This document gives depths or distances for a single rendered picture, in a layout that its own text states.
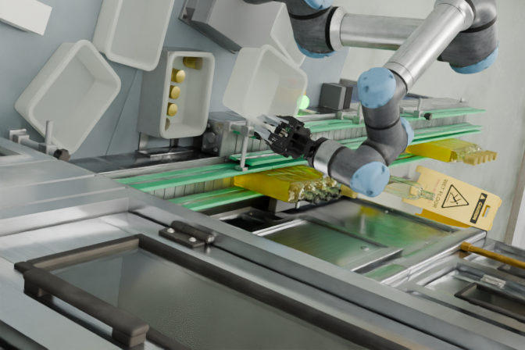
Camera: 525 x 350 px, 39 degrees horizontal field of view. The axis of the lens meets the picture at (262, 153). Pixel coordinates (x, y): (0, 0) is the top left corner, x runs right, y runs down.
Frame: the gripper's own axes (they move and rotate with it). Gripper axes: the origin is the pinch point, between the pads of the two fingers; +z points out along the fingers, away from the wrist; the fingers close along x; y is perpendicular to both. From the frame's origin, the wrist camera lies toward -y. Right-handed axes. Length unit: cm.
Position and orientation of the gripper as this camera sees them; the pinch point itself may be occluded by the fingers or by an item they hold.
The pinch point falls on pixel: (261, 123)
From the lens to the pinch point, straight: 174.6
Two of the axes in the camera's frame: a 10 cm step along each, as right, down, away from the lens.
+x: -4.5, 8.9, 0.4
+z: -7.2, -3.9, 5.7
